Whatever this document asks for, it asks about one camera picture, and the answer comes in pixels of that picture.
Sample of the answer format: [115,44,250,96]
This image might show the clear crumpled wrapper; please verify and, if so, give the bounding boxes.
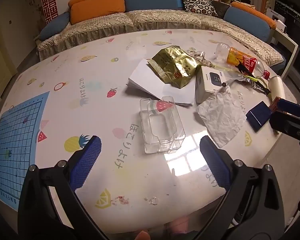
[189,51,213,68]

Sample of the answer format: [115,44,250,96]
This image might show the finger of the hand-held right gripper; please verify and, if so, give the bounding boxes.
[270,97,300,117]
[269,111,300,143]

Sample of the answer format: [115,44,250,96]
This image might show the gold snack bag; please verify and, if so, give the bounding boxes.
[147,45,203,89]

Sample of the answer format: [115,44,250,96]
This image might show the blue grid game mat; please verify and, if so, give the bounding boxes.
[0,91,50,212]

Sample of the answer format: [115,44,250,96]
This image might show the dark blue box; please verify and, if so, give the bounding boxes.
[245,101,274,132]

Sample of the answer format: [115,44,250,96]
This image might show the yellow highlighter pen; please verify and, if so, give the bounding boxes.
[242,74,266,83]

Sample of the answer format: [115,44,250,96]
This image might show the quilted beige sofa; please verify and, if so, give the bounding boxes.
[36,0,287,67]

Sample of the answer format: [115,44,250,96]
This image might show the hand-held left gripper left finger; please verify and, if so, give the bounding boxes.
[17,135,108,240]

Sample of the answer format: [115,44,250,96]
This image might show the black long-handled tool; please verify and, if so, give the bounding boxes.
[236,59,272,95]

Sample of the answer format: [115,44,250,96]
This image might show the plastic bottle orange label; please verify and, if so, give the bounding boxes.
[215,42,271,80]

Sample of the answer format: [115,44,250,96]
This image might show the blue bolster cushion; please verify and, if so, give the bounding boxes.
[39,12,71,42]

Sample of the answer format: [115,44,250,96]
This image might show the crumpled white paper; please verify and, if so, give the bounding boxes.
[195,85,247,148]

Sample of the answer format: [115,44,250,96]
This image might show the blue sofa cushion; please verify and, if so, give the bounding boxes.
[124,0,185,13]
[224,6,271,43]

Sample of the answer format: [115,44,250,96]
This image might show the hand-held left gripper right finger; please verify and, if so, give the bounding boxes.
[195,135,285,240]

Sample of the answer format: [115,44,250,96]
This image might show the white paper sheets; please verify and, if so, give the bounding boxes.
[127,59,198,107]

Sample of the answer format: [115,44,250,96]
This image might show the silver foil wrapper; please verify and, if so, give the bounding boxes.
[240,76,267,91]

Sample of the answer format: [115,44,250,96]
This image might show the white cylinder cup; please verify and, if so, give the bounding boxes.
[269,75,286,100]

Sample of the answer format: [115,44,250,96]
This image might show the white side table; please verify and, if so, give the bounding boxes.
[272,27,299,80]

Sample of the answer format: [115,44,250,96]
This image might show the clear plastic tray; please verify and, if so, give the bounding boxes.
[139,96,186,155]

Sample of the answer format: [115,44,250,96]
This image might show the white product box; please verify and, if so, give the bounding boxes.
[195,66,232,103]

